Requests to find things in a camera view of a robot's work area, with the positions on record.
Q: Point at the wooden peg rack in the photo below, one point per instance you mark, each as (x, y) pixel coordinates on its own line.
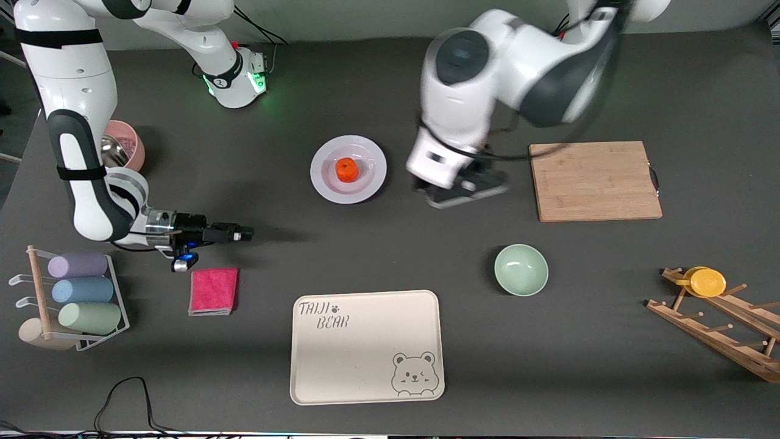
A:
(719, 338)

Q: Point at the mint green bowl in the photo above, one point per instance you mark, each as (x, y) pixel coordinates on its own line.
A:
(521, 270)

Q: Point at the wooden cutting board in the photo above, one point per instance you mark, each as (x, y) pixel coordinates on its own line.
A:
(591, 183)

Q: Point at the white round plate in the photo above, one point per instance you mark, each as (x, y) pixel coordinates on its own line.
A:
(365, 183)

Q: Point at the pink bowl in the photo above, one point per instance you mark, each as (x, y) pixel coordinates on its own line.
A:
(135, 152)

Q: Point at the pink folded cloth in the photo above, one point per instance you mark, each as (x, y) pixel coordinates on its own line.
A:
(213, 291)

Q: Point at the metal scoop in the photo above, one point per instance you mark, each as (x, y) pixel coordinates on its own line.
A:
(113, 151)

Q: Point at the pale green cup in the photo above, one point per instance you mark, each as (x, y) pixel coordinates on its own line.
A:
(90, 317)

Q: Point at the blue cup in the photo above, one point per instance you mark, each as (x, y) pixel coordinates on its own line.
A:
(82, 291)

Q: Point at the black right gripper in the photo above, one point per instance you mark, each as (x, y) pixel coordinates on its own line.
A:
(194, 228)

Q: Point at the pale slanted bar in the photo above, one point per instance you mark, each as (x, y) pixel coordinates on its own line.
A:
(9, 157)
(11, 57)

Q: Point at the beige cup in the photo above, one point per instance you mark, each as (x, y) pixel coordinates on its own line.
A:
(30, 334)

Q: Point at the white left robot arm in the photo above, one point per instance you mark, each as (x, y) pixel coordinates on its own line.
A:
(475, 79)

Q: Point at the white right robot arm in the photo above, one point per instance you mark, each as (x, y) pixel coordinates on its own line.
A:
(79, 91)

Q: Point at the yellow cup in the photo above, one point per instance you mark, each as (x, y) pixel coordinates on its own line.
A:
(707, 283)

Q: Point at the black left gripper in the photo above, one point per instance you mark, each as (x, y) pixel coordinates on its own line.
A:
(478, 165)

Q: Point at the purple cup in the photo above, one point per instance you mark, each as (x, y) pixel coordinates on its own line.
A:
(78, 264)

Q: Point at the orange fruit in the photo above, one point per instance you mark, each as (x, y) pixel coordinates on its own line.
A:
(347, 169)

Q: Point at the cream bear print tray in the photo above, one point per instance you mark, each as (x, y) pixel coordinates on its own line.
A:
(365, 360)

